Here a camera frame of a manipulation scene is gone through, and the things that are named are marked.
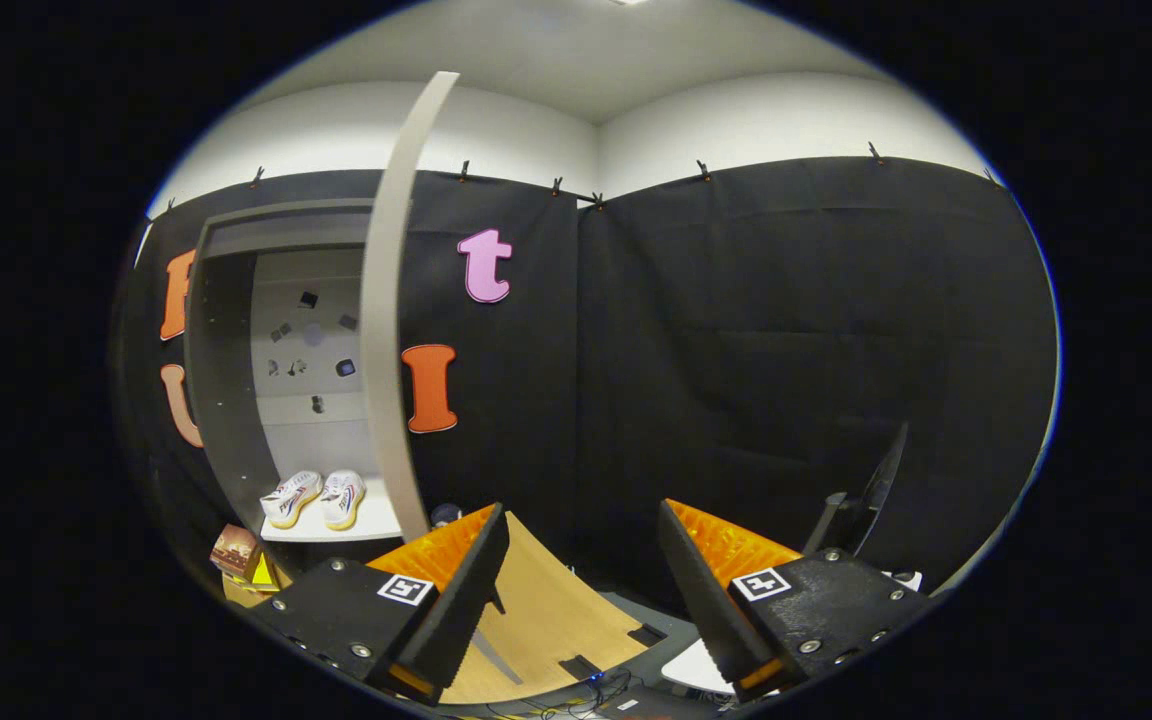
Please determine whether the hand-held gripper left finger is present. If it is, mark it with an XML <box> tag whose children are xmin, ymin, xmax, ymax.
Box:
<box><xmin>226</xmin><ymin>505</ymin><xmax>512</xmax><ymax>709</ymax></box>

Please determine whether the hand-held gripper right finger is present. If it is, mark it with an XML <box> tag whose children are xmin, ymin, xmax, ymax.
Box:
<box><xmin>658</xmin><ymin>500</ymin><xmax>942</xmax><ymax>703</ymax></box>

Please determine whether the white striped shoe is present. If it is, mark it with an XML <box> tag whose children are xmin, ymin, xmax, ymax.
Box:
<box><xmin>260</xmin><ymin>470</ymin><xmax>324</xmax><ymax>530</ymax></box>
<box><xmin>320</xmin><ymin>470</ymin><xmax>368</xmax><ymax>532</ymax></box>

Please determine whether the beige shoe cabinet door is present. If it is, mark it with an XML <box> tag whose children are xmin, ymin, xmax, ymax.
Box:
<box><xmin>359</xmin><ymin>70</ymin><xmax>462</xmax><ymax>546</ymax></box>

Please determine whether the grey shoe cabinet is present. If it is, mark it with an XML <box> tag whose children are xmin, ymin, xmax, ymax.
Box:
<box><xmin>184</xmin><ymin>198</ymin><xmax>417</xmax><ymax>563</ymax></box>

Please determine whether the black monitor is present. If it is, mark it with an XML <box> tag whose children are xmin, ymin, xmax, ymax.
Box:
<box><xmin>804</xmin><ymin>420</ymin><xmax>909</xmax><ymax>561</ymax></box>

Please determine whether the yellow book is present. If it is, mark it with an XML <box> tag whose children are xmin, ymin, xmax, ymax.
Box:
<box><xmin>236</xmin><ymin>553</ymin><xmax>283</xmax><ymax>593</ymax></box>

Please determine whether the brown book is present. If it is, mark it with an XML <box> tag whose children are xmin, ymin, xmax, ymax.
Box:
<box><xmin>211</xmin><ymin>523</ymin><xmax>263</xmax><ymax>581</ymax></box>

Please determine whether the black backdrop cloth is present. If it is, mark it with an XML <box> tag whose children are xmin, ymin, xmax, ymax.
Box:
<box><xmin>114</xmin><ymin>155</ymin><xmax>1062</xmax><ymax>621</ymax></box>

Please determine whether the row of black cloth clips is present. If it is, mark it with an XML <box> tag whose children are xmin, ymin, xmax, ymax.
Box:
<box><xmin>164</xmin><ymin>140</ymin><xmax>1002</xmax><ymax>213</ymax></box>

